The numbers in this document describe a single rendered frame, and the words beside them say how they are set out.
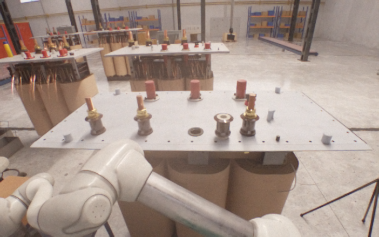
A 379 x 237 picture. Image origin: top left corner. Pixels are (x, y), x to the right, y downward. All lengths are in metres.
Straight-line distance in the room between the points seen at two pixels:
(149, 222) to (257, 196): 0.83
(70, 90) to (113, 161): 2.73
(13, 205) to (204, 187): 0.93
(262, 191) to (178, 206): 0.81
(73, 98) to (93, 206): 2.87
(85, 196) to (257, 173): 0.96
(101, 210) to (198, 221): 0.27
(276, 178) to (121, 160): 0.93
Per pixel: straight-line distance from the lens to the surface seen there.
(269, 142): 0.95
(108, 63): 7.08
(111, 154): 0.58
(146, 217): 1.57
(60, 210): 0.51
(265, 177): 1.22
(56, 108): 3.58
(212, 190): 1.25
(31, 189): 1.03
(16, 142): 4.37
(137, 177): 0.56
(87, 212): 0.47
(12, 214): 1.03
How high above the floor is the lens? 1.89
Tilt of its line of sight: 29 degrees down
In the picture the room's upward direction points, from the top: 2 degrees counter-clockwise
